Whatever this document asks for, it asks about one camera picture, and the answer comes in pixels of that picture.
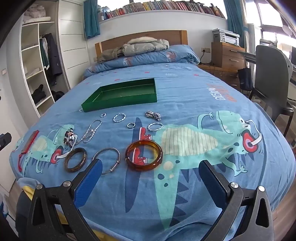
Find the wall light switch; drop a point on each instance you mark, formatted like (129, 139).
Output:
(3, 71)

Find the dark brown bangle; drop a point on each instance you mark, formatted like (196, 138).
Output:
(66, 162)

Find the white folded bedding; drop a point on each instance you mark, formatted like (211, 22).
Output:
(34, 12)

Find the white printer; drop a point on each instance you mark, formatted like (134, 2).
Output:
(226, 37)

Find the black folded clothes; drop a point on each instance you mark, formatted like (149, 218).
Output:
(38, 93)

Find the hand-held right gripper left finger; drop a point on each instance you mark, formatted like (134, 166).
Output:
(90, 178)

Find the black shoes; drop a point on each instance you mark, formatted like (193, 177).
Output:
(57, 95)

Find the grey chair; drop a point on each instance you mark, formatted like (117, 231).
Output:
(270, 74)

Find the silver metal wristwatch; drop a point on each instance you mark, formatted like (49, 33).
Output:
(152, 115)

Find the white wardrobe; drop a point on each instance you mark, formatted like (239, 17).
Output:
(74, 34)

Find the row of books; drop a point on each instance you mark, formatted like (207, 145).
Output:
(161, 5)

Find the thin silver bangle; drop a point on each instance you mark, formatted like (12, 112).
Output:
(111, 171)

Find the twisted silver bangle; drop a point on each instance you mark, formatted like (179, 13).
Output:
(150, 128)

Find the yellow bed sheet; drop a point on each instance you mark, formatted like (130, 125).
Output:
(26, 191)

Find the green cardboard tray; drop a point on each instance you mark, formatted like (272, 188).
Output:
(120, 102)

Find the wooden dresser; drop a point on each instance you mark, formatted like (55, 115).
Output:
(227, 55)

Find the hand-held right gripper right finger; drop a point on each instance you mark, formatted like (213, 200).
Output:
(211, 180)

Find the teal curtain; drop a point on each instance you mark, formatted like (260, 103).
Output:
(235, 20)
(91, 18)

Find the folded blue duvet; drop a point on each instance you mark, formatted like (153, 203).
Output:
(150, 59)

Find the hanging dark clothes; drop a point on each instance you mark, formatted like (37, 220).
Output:
(50, 58)

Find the olive fleece jacket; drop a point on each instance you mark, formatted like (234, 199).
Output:
(108, 55)

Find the dark tote bag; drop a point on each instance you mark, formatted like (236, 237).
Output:
(245, 80)

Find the amber resin bangle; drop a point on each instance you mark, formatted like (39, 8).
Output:
(143, 167)

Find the wall power outlet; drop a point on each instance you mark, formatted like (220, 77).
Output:
(205, 49)

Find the blue dinosaur printed blanket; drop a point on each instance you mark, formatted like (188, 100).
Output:
(196, 97)

